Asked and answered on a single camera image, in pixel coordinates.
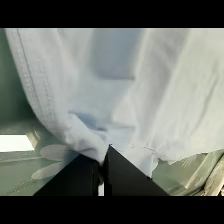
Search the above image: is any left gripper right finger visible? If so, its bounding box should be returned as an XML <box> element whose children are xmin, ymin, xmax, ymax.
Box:
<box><xmin>102</xmin><ymin>143</ymin><xmax>170</xmax><ymax>197</ymax></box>

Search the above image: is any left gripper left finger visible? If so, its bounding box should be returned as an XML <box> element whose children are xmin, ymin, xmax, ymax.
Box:
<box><xmin>32</xmin><ymin>153</ymin><xmax>102</xmax><ymax>197</ymax></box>

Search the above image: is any light blue shirt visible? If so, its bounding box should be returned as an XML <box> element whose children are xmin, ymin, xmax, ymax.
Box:
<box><xmin>4</xmin><ymin>28</ymin><xmax>224</xmax><ymax>178</ymax></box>

